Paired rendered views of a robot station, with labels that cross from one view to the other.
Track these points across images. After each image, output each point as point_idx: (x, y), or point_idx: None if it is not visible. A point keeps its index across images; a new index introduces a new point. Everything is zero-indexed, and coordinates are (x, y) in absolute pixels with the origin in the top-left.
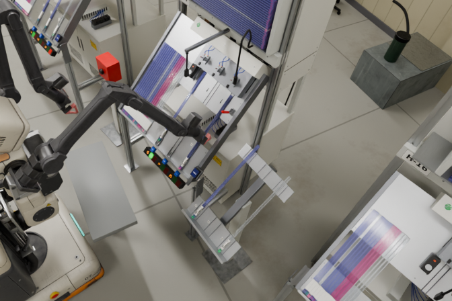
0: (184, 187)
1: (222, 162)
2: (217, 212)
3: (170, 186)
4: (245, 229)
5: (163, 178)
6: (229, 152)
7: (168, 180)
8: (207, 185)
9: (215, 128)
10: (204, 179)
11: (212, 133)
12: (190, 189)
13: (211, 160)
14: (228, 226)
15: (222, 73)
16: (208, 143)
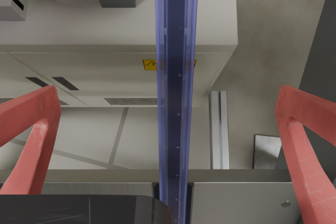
0: (107, 134)
1: (202, 59)
2: (202, 121)
3: (84, 158)
4: (268, 103)
5: (56, 157)
6: (207, 14)
7: (68, 151)
8: (151, 103)
9: None
10: (139, 101)
11: (82, 1)
12: (120, 127)
13: (146, 74)
14: (240, 125)
15: None
16: (107, 48)
